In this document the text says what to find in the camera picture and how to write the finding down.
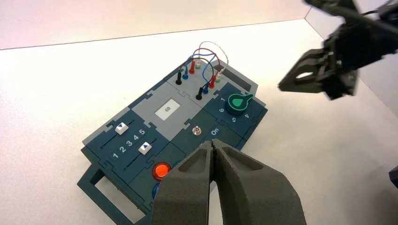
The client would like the blue jumper cable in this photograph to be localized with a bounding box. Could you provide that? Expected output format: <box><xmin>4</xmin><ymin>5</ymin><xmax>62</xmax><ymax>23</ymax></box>
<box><xmin>182</xmin><ymin>53</ymin><xmax>217</xmax><ymax>95</ymax></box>

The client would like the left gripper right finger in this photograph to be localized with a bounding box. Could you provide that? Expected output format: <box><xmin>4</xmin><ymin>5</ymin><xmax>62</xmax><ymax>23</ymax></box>
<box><xmin>214</xmin><ymin>139</ymin><xmax>307</xmax><ymax>225</ymax></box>

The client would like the red push button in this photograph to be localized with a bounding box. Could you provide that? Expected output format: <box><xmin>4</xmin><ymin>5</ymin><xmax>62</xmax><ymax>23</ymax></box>
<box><xmin>152</xmin><ymin>162</ymin><xmax>172</xmax><ymax>182</ymax></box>

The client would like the red jumper cable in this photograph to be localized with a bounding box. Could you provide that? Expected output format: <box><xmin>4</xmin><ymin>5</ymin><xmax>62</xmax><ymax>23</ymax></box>
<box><xmin>189</xmin><ymin>48</ymin><xmax>222</xmax><ymax>90</ymax></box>

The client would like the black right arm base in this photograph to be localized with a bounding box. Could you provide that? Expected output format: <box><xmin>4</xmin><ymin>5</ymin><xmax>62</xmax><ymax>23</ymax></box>
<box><xmin>389</xmin><ymin>165</ymin><xmax>398</xmax><ymax>189</ymax></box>

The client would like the black jumper cable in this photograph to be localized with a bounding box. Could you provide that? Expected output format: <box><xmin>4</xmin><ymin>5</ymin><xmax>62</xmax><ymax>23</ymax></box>
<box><xmin>176</xmin><ymin>57</ymin><xmax>216</xmax><ymax>101</ymax></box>

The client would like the green rotary knob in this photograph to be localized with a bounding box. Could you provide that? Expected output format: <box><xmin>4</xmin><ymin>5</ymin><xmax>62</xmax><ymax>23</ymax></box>
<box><xmin>225</xmin><ymin>93</ymin><xmax>254</xmax><ymax>117</ymax></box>

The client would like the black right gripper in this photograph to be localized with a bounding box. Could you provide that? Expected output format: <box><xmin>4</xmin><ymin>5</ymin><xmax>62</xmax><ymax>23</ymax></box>
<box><xmin>278</xmin><ymin>20</ymin><xmax>398</xmax><ymax>101</ymax></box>

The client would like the blue grey control box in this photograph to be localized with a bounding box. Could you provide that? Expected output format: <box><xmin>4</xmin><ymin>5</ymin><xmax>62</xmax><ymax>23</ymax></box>
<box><xmin>77</xmin><ymin>57</ymin><xmax>268</xmax><ymax>225</ymax></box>

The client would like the white jumper cable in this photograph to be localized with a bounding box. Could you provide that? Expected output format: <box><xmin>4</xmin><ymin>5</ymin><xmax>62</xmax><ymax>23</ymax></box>
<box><xmin>195</xmin><ymin>41</ymin><xmax>230</xmax><ymax>83</ymax></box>

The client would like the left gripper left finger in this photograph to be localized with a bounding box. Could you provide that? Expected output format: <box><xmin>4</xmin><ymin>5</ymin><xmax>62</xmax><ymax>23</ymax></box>
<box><xmin>151</xmin><ymin>140</ymin><xmax>215</xmax><ymax>225</ymax></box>

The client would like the white slider cap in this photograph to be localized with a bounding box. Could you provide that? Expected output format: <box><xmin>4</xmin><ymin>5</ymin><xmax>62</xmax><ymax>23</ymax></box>
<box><xmin>138</xmin><ymin>142</ymin><xmax>153</xmax><ymax>155</ymax></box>
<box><xmin>115</xmin><ymin>122</ymin><xmax>129</xmax><ymax>135</ymax></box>

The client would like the small white display screen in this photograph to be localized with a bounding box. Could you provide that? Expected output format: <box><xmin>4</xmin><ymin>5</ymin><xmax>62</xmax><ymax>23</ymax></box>
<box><xmin>154</xmin><ymin>99</ymin><xmax>181</xmax><ymax>121</ymax></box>

